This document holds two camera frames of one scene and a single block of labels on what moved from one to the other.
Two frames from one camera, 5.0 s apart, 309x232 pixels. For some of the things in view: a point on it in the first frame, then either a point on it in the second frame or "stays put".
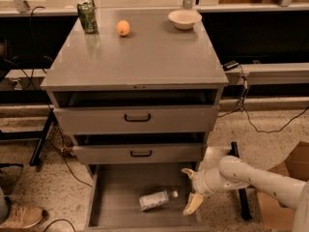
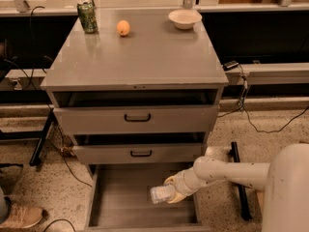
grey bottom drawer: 113,192 stays put
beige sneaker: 22,217 stays put
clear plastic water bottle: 152,201 to 160,193
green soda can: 87,15 stays put
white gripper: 200,183 to 182,182
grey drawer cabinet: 137,100 stays put
